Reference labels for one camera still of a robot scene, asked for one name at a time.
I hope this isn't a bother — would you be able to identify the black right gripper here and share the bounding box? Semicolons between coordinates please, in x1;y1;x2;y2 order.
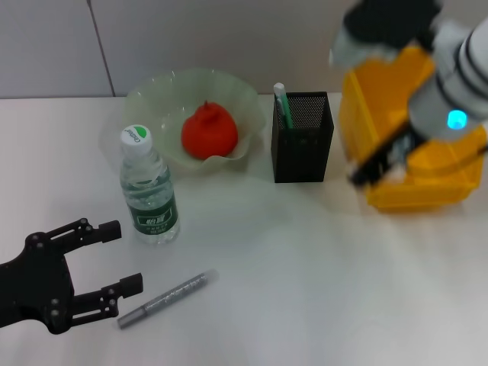
345;121;425;191

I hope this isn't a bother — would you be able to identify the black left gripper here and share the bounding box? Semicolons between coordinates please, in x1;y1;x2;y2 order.
0;217;144;336

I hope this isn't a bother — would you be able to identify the clear green-label water bottle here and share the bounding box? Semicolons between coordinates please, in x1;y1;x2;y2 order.
119;124;181;246

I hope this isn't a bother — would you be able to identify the orange fruit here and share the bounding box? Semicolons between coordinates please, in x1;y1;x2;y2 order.
180;99;240;160

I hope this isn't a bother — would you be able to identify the silver marker pen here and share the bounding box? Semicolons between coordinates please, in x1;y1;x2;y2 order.
117;268;220;331

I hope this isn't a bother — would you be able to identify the black mesh pen holder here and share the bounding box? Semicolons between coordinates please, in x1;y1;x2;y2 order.
271;91;336;185

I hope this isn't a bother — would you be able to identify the pale green glass fruit bowl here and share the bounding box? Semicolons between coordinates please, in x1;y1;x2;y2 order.
125;67;267;177

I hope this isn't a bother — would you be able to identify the yellow plastic bin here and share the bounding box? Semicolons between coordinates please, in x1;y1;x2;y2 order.
339;47;488;214

